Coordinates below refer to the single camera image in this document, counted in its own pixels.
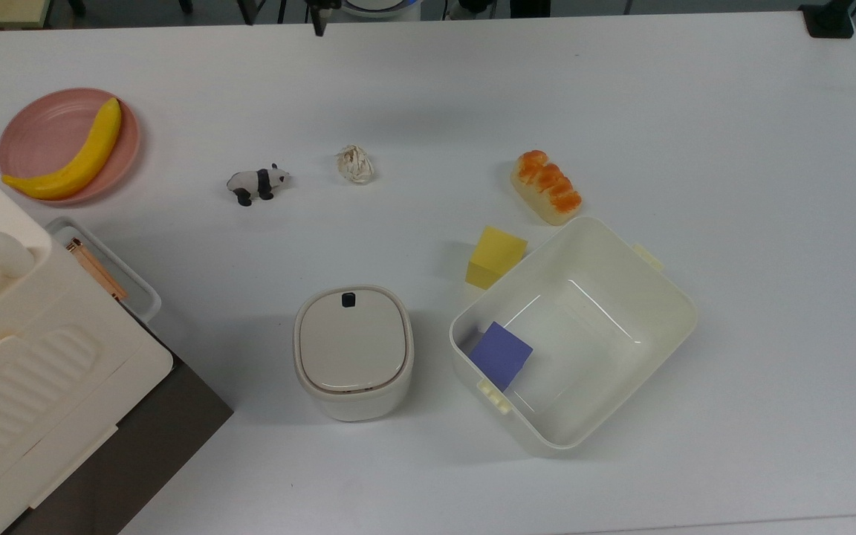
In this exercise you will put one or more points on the yellow banana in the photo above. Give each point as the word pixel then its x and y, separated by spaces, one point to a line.
pixel 82 163

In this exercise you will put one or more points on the black table clamp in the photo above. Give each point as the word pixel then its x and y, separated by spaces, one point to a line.
pixel 828 21

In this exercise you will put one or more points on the panda toy figure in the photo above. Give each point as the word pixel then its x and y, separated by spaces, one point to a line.
pixel 255 183

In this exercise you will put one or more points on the orange glazed bread loaf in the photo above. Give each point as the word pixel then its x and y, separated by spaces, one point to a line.
pixel 547 187

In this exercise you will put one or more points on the yellow foam block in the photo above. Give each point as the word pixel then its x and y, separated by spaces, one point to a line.
pixel 495 256

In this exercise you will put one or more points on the white lidded trash bin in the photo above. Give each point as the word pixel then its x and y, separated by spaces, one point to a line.
pixel 352 349

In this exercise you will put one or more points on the purple foam block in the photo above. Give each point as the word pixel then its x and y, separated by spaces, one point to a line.
pixel 501 355

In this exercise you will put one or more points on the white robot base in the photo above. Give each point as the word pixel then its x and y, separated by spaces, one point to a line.
pixel 382 7

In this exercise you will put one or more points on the orange chopsticks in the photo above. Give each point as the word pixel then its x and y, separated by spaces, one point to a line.
pixel 97 270

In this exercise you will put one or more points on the crumpled paper ball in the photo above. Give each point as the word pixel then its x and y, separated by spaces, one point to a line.
pixel 354 165

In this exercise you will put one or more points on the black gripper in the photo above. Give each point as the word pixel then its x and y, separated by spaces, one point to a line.
pixel 324 4

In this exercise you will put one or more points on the pink plate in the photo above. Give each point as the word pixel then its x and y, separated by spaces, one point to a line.
pixel 41 137

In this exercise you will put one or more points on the dark grey board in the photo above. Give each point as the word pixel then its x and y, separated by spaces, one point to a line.
pixel 153 438

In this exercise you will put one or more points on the large white plastic appliance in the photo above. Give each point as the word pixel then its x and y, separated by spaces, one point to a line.
pixel 19 371

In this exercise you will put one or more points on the clear plastic tray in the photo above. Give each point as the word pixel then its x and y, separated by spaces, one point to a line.
pixel 138 293

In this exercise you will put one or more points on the white plastic basket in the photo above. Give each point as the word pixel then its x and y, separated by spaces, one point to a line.
pixel 606 386

